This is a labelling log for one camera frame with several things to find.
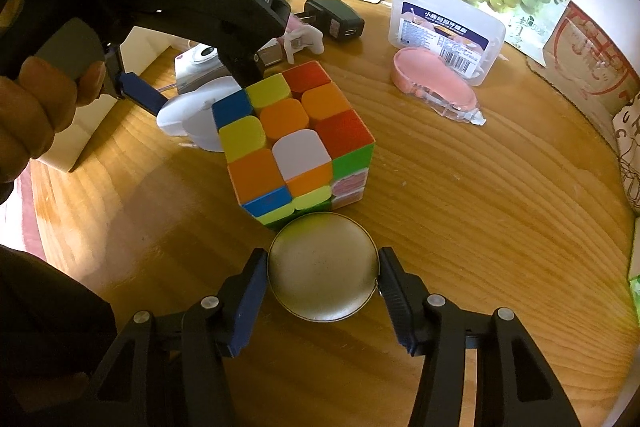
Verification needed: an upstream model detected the colourful puzzle cube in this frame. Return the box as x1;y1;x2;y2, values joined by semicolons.
211;61;376;229

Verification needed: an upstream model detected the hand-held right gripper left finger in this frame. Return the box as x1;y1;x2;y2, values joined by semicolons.
70;248;271;427

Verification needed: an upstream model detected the clear plastic box with label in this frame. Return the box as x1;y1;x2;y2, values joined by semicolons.
387;0;506;86

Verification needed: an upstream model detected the pink item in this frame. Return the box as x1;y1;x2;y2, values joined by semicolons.
391;48;487;128

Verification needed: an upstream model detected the round metal tin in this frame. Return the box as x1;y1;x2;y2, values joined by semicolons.
267;212;381;323

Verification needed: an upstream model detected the person's left hand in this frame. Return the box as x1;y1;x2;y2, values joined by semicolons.
0;56;107;204

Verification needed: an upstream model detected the white storage box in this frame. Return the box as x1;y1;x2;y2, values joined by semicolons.
32;27;176;172

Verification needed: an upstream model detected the printed canvas bag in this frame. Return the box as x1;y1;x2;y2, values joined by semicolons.
612;92;640;212

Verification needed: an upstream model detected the white round device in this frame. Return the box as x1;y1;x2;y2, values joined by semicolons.
156;76;246;152

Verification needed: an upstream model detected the white pink clip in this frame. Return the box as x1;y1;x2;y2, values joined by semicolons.
280;19;326;65

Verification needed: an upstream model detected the black charger plug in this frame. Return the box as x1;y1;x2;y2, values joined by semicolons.
295;0;365;44

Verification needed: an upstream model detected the brown cardboard with red print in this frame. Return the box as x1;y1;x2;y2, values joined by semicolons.
525;0;640;132

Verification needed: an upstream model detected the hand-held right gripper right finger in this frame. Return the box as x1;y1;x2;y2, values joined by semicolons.
377;247;583;427

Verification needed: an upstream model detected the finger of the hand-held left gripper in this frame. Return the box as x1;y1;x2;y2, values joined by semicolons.
102;47;169;114
220;49;267;90

